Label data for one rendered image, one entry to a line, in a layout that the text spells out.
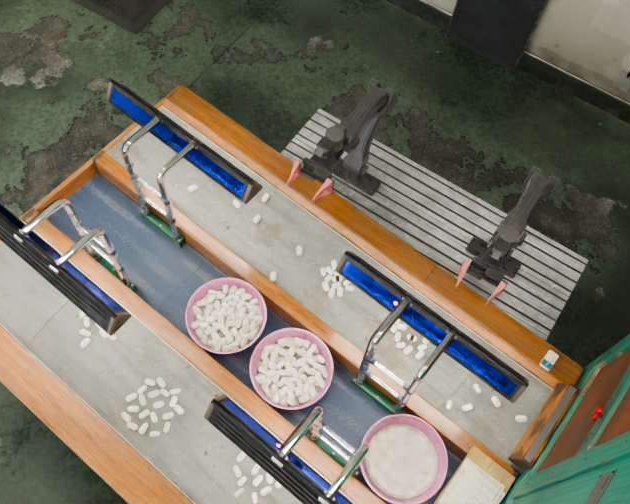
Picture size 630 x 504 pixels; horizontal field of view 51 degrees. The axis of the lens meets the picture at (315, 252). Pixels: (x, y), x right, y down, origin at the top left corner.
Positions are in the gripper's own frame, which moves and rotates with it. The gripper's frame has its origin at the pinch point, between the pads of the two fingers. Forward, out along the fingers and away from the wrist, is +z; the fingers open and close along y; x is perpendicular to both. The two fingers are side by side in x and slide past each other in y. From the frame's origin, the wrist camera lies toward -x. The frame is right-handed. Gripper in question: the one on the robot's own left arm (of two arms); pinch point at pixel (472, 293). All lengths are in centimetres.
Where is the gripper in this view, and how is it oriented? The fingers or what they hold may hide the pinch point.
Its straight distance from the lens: 197.8
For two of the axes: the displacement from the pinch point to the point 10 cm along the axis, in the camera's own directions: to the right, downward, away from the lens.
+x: -0.4, 4.4, 9.0
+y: 8.3, 5.2, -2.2
